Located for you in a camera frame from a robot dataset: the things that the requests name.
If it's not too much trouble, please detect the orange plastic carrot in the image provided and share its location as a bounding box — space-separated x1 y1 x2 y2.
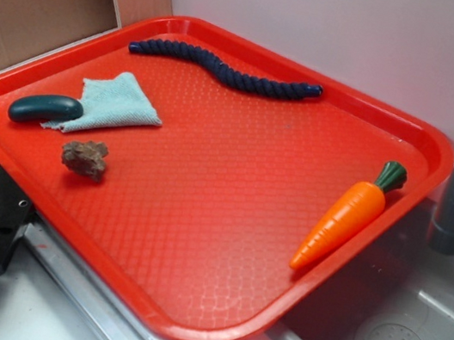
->
289 161 408 270

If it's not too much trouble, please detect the dark blue twisted rope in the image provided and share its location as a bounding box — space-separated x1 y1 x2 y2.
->
123 33 328 105

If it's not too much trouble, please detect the dark green plastic pickle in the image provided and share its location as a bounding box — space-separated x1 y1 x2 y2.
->
7 94 83 122

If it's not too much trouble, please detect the brown rock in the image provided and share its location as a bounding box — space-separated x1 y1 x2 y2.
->
61 140 109 183

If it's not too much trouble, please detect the grey plastic sink basin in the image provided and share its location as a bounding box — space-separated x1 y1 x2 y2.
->
269 204 454 340

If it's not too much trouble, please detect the red plastic tray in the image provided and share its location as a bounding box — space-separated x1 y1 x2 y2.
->
0 16 454 340

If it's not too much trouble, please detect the light blue cloth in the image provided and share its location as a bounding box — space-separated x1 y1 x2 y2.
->
40 72 163 133

